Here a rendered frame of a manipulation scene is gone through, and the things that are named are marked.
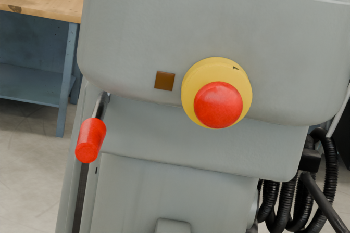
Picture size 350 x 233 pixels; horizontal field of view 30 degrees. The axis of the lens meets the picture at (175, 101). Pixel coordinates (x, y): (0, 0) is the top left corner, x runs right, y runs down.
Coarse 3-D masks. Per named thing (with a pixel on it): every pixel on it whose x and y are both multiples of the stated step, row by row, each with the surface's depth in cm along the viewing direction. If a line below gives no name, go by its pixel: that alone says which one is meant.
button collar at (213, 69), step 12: (204, 60) 55; (216, 60) 55; (228, 60) 55; (192, 72) 54; (204, 72) 54; (216, 72) 54; (228, 72) 54; (240, 72) 54; (192, 84) 55; (204, 84) 55; (240, 84) 55; (192, 96) 55; (192, 108) 55; (192, 120) 56
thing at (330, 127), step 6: (348, 90) 105; (348, 96) 106; (342, 108) 107; (336, 114) 108; (330, 120) 111; (336, 120) 108; (324, 126) 118; (330, 126) 109; (330, 132) 109; (318, 144) 118; (318, 150) 112
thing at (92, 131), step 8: (104, 96) 66; (96, 104) 64; (104, 104) 64; (96, 112) 61; (104, 112) 63; (88, 120) 58; (96, 120) 58; (80, 128) 58; (88, 128) 57; (96, 128) 57; (104, 128) 58; (80, 136) 56; (88, 136) 55; (96, 136) 56; (104, 136) 58; (80, 144) 54; (88, 144) 54; (96, 144) 55; (80, 152) 54; (88, 152) 54; (96, 152) 54; (80, 160) 55; (88, 160) 54
